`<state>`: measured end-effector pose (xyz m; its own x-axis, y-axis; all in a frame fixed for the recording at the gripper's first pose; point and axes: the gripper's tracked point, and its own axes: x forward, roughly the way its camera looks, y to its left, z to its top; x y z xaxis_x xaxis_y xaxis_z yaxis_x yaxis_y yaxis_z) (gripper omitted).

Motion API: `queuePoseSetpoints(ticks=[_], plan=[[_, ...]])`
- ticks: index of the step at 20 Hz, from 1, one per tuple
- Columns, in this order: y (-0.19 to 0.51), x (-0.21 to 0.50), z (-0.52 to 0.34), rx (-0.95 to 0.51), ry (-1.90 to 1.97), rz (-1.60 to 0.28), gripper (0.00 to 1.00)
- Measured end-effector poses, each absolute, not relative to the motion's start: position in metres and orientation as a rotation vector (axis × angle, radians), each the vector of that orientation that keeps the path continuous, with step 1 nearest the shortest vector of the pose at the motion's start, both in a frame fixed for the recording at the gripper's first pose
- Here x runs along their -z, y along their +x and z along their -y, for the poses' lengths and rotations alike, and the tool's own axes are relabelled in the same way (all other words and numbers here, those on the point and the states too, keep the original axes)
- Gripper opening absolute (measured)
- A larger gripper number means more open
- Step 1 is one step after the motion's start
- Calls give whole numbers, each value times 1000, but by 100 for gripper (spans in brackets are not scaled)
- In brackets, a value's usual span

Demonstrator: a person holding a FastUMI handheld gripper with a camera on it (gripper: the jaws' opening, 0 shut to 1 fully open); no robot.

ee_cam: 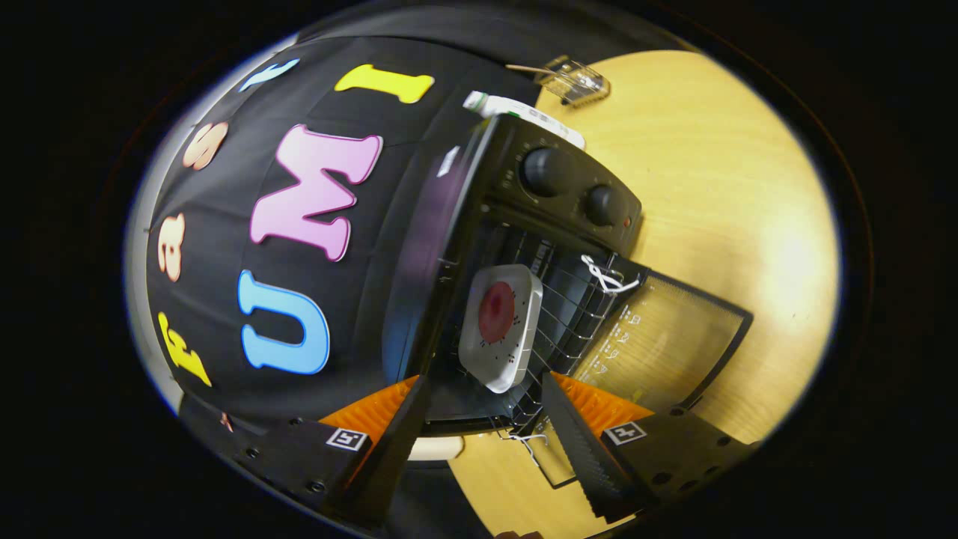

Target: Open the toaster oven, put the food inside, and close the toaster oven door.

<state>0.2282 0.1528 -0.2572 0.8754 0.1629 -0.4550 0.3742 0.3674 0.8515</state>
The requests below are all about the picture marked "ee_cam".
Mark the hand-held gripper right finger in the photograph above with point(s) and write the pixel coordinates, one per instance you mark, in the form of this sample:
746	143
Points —
584	449

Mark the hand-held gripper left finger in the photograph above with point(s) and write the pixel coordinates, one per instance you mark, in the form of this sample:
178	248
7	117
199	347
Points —
397	457

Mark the white square plate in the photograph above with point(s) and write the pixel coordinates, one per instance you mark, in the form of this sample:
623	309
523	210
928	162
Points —
524	329

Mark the pink round ham slice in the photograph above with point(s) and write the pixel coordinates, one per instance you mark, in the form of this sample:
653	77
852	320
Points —
496	313

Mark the black toaster oven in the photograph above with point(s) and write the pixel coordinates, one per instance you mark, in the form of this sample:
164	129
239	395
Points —
569	187

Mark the white drink bottle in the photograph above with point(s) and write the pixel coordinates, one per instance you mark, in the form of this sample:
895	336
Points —
498	108

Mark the wooden stick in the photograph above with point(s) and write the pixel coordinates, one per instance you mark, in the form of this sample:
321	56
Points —
528	69

